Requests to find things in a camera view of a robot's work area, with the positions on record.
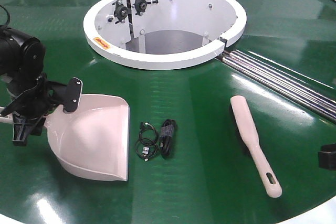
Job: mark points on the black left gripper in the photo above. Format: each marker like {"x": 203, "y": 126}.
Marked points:
{"x": 38, "y": 101}

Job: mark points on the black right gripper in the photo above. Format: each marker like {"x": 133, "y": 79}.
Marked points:
{"x": 326, "y": 156}

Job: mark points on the pink plastic dustpan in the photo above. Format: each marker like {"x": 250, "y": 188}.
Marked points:
{"x": 93, "y": 141}

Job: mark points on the pink hand broom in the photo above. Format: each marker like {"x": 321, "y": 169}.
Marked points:
{"x": 249, "y": 135}

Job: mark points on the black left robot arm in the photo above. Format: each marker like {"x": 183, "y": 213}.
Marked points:
{"x": 22, "y": 61}

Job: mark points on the right steel conveyor rollers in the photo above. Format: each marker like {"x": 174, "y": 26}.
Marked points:
{"x": 281, "y": 82}

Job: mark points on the orange warning sticker front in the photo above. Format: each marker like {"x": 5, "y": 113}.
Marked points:
{"x": 102, "y": 43}

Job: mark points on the left black bearing mount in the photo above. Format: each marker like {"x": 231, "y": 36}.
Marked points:
{"x": 120, "y": 12}

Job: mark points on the black bearing mount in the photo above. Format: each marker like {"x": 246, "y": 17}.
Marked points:
{"x": 141, "y": 5}
{"x": 120, "y": 12}

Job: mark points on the white central ring housing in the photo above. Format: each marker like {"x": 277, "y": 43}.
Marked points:
{"x": 172, "y": 34}

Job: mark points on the right black bearing mount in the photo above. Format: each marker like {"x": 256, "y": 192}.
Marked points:
{"x": 141, "y": 5}

